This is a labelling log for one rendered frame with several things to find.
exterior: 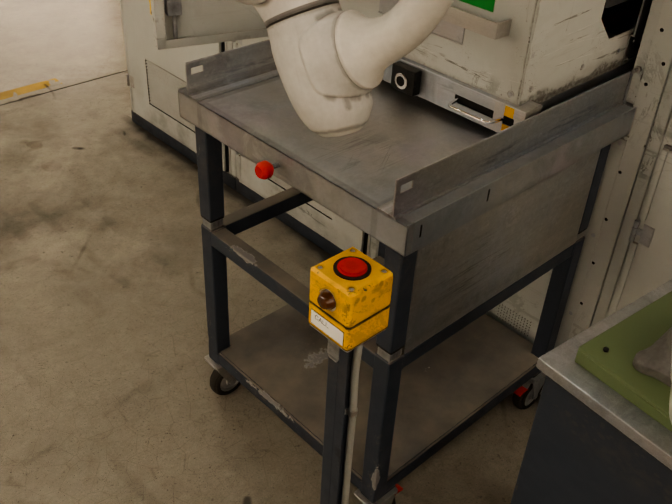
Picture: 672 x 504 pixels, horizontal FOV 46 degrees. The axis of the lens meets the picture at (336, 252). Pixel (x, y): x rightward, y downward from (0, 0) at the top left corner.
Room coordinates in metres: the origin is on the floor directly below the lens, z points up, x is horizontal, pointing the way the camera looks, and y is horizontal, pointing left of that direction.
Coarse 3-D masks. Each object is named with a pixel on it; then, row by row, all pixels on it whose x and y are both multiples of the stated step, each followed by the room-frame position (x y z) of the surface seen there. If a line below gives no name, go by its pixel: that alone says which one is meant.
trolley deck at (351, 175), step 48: (240, 96) 1.44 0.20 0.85; (384, 96) 1.48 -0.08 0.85; (240, 144) 1.31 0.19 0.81; (288, 144) 1.26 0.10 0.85; (336, 144) 1.27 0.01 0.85; (384, 144) 1.28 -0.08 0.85; (432, 144) 1.29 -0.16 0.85; (576, 144) 1.34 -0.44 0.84; (336, 192) 1.13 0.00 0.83; (384, 192) 1.11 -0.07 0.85; (480, 192) 1.14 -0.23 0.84; (384, 240) 1.05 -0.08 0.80; (432, 240) 1.06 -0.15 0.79
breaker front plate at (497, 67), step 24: (360, 0) 1.59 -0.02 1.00; (384, 0) 1.54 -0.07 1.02; (456, 0) 1.42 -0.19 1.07; (504, 0) 1.35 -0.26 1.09; (528, 0) 1.32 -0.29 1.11; (528, 24) 1.31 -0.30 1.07; (432, 48) 1.45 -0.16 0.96; (456, 48) 1.41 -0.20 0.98; (480, 48) 1.37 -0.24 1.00; (504, 48) 1.34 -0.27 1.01; (528, 48) 1.31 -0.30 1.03; (456, 72) 1.40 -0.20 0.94; (480, 72) 1.37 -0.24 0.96; (504, 72) 1.33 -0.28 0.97; (504, 96) 1.33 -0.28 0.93
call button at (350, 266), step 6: (348, 258) 0.84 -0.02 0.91; (354, 258) 0.85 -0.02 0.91; (342, 264) 0.83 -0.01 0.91; (348, 264) 0.83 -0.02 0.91; (354, 264) 0.83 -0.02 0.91; (360, 264) 0.83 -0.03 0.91; (366, 264) 0.84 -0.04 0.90; (342, 270) 0.82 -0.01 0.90; (348, 270) 0.82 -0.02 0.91; (354, 270) 0.82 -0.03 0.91; (360, 270) 0.82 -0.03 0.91; (366, 270) 0.82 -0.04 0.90; (354, 276) 0.81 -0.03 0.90
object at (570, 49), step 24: (552, 0) 1.33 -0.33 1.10; (576, 0) 1.39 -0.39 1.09; (600, 0) 1.45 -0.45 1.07; (552, 24) 1.34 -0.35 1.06; (576, 24) 1.40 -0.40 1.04; (600, 24) 1.46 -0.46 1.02; (552, 48) 1.35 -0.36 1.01; (576, 48) 1.41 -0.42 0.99; (600, 48) 1.48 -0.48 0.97; (624, 48) 1.55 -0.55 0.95; (528, 72) 1.31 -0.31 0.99; (552, 72) 1.37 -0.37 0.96; (576, 72) 1.43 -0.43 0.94; (600, 72) 1.50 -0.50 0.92; (528, 96) 1.32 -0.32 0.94; (552, 96) 1.38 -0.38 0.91
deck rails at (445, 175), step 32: (192, 64) 1.44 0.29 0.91; (224, 64) 1.49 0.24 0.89; (256, 64) 1.55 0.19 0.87; (192, 96) 1.42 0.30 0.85; (576, 96) 1.38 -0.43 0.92; (608, 96) 1.47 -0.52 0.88; (512, 128) 1.24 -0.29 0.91; (544, 128) 1.31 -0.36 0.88; (448, 160) 1.12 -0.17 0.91; (480, 160) 1.18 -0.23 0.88; (512, 160) 1.24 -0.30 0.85; (416, 192) 1.07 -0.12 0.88; (448, 192) 1.12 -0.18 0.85
